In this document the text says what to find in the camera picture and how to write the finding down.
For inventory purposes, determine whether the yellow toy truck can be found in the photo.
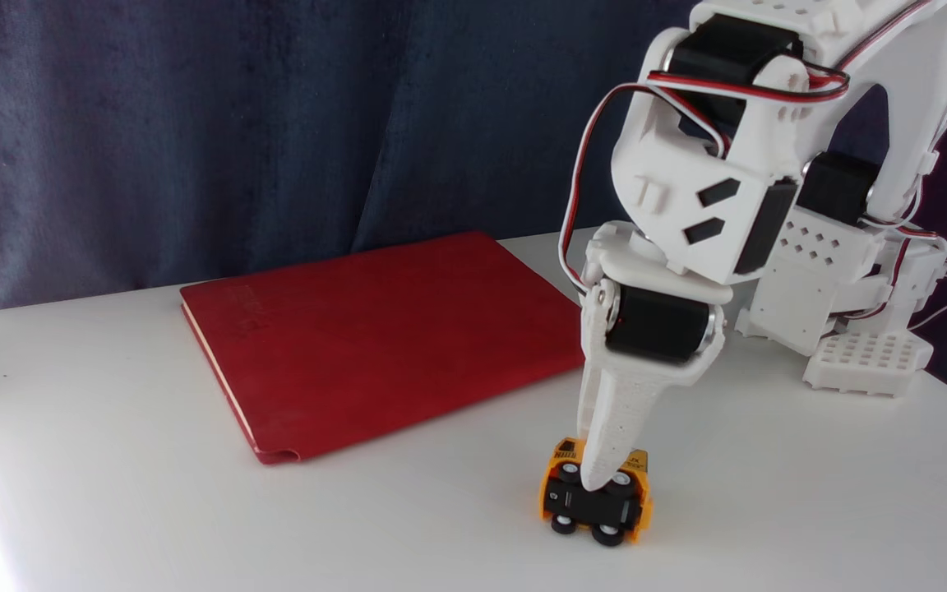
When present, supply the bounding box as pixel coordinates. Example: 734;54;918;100
539;437;654;548

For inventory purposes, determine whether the dark blue curtain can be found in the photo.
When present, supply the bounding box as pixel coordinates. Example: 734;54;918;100
0;0;947;416

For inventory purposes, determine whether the red notebook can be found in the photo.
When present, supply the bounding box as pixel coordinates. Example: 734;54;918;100
179;230;591;465

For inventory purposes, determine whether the white base cable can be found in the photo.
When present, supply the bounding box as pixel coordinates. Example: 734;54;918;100
908;270;947;331

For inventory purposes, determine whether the red black white gripper cable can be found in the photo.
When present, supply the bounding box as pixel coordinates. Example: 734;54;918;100
560;71;851;295

